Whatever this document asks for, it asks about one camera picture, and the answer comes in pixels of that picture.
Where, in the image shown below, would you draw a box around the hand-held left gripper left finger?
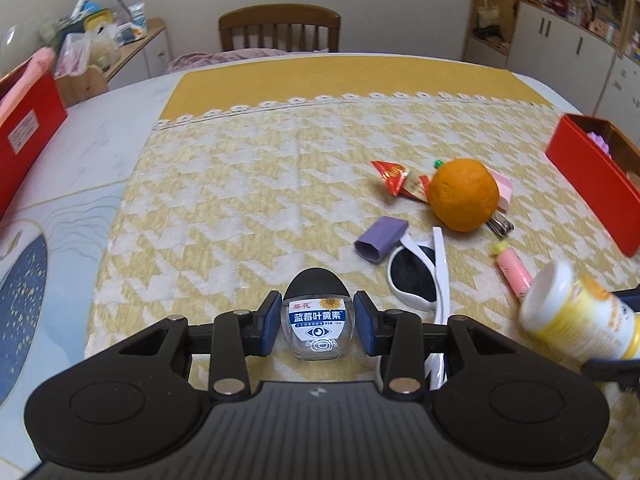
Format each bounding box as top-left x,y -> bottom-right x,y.
119,291 -> 284,395

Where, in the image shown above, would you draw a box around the silver nail clipper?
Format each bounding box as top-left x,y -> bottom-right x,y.
487,212 -> 515,236

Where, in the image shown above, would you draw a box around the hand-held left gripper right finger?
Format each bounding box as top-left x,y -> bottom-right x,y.
353,290 -> 522,395

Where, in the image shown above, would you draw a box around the red candy wrapper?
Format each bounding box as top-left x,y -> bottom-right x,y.
370,160 -> 434,204

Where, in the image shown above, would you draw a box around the small clear bottle black cap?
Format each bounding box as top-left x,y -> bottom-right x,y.
281,268 -> 357,362

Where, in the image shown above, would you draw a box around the white sunglasses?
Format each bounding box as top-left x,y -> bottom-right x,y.
375,226 -> 451,392

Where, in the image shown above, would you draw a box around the white and yellow bottle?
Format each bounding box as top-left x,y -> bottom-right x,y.
517,260 -> 640,363

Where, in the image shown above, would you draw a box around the wooden box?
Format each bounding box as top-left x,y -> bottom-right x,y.
54,66 -> 110,109

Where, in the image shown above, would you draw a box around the wall cabinet with shelves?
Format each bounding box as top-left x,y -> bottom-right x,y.
460,0 -> 640,127

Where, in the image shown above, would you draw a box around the wooden chair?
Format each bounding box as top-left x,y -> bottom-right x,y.
218,5 -> 342,54

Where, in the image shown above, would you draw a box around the small red box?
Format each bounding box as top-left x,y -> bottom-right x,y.
544,113 -> 640,257

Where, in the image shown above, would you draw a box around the pink ribbed tray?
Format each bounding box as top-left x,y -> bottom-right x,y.
487,167 -> 514,211

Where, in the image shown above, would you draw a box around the yellow container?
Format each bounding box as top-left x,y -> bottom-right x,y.
84,9 -> 117,34

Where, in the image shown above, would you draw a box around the mauve cloth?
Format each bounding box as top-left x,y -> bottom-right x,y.
162,49 -> 292,75

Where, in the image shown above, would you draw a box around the purple toy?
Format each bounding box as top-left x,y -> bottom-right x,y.
587,131 -> 614,156

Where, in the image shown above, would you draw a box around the orange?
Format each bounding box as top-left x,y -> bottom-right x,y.
429,158 -> 501,233

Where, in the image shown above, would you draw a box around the clear plastic bag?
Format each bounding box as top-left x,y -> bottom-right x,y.
54,32 -> 122,79

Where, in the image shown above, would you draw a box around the white tube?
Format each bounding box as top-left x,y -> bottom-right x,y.
127,2 -> 149,37

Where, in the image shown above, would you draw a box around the large red box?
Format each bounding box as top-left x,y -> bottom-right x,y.
0,56 -> 69,222

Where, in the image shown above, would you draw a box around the cream tote bag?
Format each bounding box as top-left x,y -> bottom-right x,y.
475,0 -> 502,29

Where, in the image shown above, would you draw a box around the white side cabinet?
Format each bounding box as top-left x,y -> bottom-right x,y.
104,17 -> 168,84

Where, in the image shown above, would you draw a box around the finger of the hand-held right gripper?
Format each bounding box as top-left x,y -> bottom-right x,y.
580,355 -> 640,394
606,285 -> 640,315

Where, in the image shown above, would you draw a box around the purple plastic cap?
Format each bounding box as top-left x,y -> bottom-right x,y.
354,216 -> 410,264

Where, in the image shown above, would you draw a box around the pink tube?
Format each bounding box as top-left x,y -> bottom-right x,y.
492,240 -> 534,304

